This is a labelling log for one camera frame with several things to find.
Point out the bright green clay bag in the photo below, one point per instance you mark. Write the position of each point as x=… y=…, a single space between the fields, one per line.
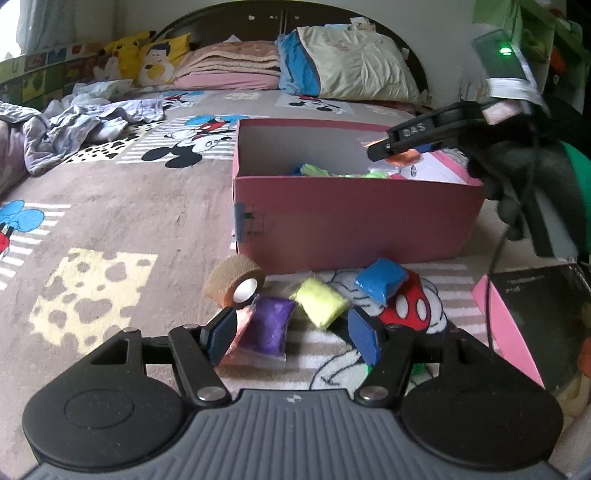
x=309 y=170

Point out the yellow clay bag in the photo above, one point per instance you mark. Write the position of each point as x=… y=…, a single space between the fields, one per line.
x=321 y=303

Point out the orange clay bag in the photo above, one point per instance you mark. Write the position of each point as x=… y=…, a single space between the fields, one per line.
x=408 y=157

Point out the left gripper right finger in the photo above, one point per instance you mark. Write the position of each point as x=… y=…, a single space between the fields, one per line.
x=392 y=352

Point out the cream and blue pillow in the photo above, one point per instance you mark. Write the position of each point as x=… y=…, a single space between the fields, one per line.
x=349 y=65

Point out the light green clay bag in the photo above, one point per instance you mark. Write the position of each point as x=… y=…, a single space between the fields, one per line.
x=382 y=175

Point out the black pink shoe box lid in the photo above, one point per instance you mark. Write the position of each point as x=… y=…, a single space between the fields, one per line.
x=539 y=319

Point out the black gloved right hand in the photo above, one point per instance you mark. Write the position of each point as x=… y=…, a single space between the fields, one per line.
x=513 y=171

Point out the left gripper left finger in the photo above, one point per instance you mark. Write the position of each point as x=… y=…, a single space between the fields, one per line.
x=191 y=350

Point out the purple clay bag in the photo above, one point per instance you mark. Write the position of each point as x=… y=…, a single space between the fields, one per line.
x=266 y=333

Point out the yellow cartoon plush pillow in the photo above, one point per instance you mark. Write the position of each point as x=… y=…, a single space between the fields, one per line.
x=147 y=63

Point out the Mickey Mouse bed blanket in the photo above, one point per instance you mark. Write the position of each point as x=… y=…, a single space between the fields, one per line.
x=128 y=243

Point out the pink quilted duvet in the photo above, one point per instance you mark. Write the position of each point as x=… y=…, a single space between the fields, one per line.
x=13 y=167

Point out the folded pink beige blanket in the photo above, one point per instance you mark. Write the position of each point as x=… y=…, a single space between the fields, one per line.
x=239 y=65

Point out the brown bandage tape roll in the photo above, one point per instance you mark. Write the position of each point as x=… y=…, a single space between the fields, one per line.
x=234 y=281

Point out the crumpled grey white clothes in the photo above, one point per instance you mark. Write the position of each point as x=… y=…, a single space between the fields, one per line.
x=99 y=112

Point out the blue clay bag on bed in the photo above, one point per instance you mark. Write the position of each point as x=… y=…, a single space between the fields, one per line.
x=382 y=280

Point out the pink cardboard shoe box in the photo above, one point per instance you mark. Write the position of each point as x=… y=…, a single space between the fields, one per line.
x=287 y=223

